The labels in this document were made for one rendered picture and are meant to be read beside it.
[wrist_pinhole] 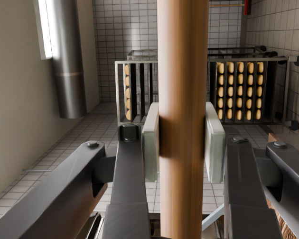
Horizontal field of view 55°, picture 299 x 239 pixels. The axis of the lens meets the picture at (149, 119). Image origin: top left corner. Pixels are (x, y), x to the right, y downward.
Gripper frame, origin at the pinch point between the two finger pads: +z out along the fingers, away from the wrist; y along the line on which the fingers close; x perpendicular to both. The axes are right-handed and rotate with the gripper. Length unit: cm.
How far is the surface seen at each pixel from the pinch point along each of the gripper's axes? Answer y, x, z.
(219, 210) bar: 17, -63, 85
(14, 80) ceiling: -142, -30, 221
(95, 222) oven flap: -52, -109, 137
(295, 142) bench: 71, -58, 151
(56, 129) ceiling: -142, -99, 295
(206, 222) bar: 12, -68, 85
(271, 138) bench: 61, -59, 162
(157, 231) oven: -13, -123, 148
